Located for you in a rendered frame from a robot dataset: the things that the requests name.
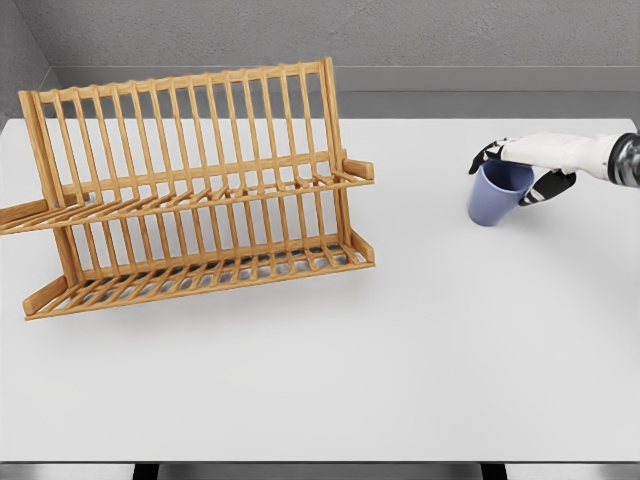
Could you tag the blue plastic cup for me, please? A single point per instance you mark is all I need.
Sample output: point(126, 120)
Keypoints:
point(492, 197)

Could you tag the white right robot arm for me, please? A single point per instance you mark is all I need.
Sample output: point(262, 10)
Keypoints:
point(612, 157)

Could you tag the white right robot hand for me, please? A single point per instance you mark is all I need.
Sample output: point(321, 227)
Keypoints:
point(540, 150)

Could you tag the wooden two-tier dish rack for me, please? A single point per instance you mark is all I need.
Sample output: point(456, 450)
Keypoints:
point(190, 190)

